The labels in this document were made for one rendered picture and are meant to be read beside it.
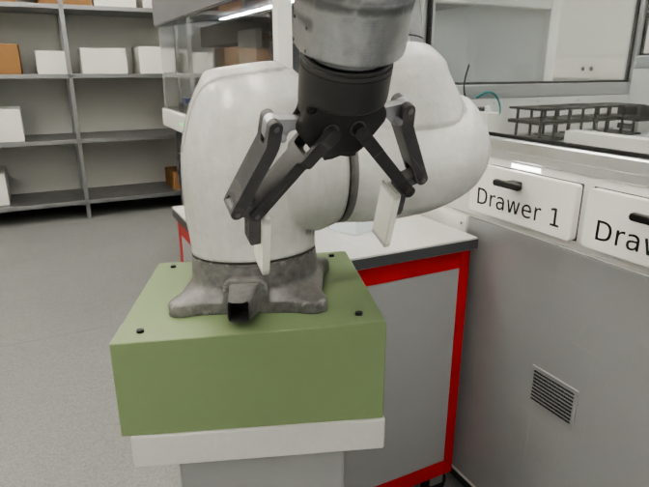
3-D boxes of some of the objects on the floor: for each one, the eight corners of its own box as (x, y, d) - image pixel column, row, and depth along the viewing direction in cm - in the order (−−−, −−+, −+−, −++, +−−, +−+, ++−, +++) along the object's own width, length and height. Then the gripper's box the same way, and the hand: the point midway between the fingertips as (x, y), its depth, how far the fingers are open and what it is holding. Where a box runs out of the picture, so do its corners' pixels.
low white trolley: (256, 584, 126) (240, 277, 103) (191, 431, 179) (171, 206, 156) (454, 499, 151) (478, 237, 128) (346, 386, 204) (349, 186, 181)
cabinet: (707, 750, 96) (840, 340, 71) (386, 423, 183) (396, 189, 159) (935, 546, 136) (1069, 241, 112) (583, 358, 224) (615, 164, 199)
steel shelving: (-99, 239, 379) (-181, -89, 318) (-86, 222, 421) (-156, -71, 359) (354, 188, 534) (359, -38, 473) (332, 180, 576) (333, -29, 515)
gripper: (453, 24, 50) (408, 209, 64) (178, 43, 41) (196, 252, 55) (503, 58, 45) (442, 250, 59) (202, 88, 36) (215, 304, 50)
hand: (324, 243), depth 56 cm, fingers open, 13 cm apart
